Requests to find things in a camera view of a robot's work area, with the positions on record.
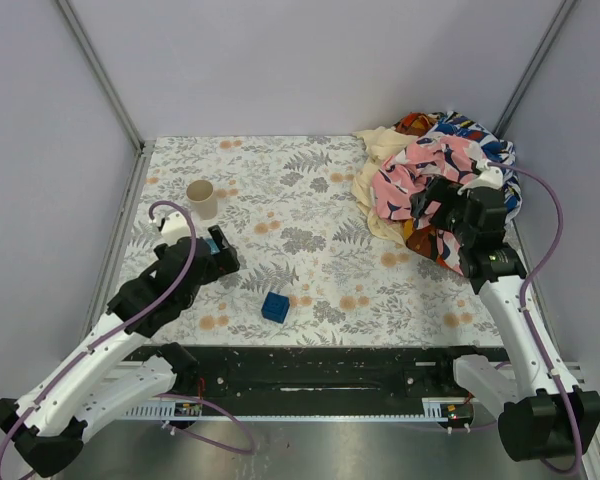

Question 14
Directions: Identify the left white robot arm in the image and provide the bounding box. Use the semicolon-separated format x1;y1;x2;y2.
0;225;240;478

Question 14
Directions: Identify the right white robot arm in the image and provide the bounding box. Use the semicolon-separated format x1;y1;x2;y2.
411;177;600;464

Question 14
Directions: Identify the pink patterned cloth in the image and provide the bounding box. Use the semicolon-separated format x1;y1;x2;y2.
371;135;487;221

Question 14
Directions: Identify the orange patterned cloth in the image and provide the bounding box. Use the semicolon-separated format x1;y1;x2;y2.
402;219;464;276

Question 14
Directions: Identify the blue white patterned cloth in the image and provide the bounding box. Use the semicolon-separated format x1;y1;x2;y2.
425;111;522;223

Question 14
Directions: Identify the beige paper cup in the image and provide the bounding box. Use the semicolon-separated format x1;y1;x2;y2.
186;179;218;220

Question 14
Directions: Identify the blue cube block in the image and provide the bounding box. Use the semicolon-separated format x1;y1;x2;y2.
261;292;290;324

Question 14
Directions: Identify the floral table mat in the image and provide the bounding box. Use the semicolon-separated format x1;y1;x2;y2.
120;136;501;347

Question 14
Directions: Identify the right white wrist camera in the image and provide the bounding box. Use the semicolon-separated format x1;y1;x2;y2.
458;160;504;195

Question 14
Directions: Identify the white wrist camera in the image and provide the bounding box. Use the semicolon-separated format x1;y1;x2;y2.
152;211;191;245
458;160;504;195

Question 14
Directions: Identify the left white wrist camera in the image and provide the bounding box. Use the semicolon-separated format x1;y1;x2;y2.
152;211;191;245

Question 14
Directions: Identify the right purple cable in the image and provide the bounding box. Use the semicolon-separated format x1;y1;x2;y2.
459;159;586;475

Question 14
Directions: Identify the purple cable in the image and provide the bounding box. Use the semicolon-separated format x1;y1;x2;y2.
459;159;586;475
0;200;259;479

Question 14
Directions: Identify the right aluminium frame post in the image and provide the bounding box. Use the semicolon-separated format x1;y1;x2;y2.
494;0;580;137

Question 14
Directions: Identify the aluminium frame post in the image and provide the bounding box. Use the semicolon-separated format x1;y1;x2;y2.
494;0;580;137
53;0;145;152

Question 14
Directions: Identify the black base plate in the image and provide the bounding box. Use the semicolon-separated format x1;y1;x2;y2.
186;346;508;403

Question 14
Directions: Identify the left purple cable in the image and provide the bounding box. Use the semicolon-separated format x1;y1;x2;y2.
0;200;259;479

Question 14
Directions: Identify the white cable duct rail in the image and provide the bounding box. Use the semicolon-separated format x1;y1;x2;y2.
120;397;472;422

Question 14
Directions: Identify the left aluminium frame post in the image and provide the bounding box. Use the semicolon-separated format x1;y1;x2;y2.
53;0;145;152

